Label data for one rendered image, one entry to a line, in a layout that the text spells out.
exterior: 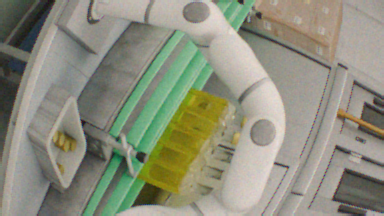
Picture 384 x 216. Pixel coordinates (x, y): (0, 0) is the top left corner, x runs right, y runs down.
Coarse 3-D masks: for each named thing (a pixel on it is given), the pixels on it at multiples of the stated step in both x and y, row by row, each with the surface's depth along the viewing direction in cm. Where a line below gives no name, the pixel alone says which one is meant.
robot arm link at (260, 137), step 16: (256, 128) 128; (272, 128) 128; (240, 144) 129; (256, 144) 128; (272, 144) 128; (240, 160) 127; (256, 160) 127; (272, 160) 128; (240, 176) 126; (256, 176) 126; (224, 192) 126; (240, 192) 125; (256, 192) 126; (208, 208) 131; (224, 208) 131; (240, 208) 126
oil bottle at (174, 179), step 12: (144, 168) 174; (156, 168) 174; (168, 168) 174; (180, 168) 174; (144, 180) 177; (156, 180) 174; (168, 180) 172; (180, 180) 172; (192, 180) 172; (180, 192) 173
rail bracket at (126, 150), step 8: (104, 136) 164; (120, 136) 158; (104, 144) 164; (112, 144) 163; (120, 144) 163; (128, 144) 162; (120, 152) 162; (128, 152) 161; (136, 152) 161; (128, 160) 165; (144, 160) 160; (128, 168) 168; (136, 176) 170
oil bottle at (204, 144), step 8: (168, 128) 181; (176, 128) 181; (184, 128) 181; (160, 136) 180; (168, 136) 180; (176, 136) 180; (184, 136) 180; (192, 136) 180; (200, 136) 180; (208, 136) 180; (184, 144) 178; (192, 144) 178; (200, 144) 178; (208, 144) 178; (216, 144) 179; (200, 152) 177; (208, 152) 177; (208, 160) 179
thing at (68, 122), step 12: (72, 96) 150; (72, 108) 153; (60, 120) 145; (72, 120) 158; (72, 132) 163; (48, 144) 142; (84, 144) 165; (60, 156) 163; (72, 156) 164; (72, 168) 162; (60, 180) 153
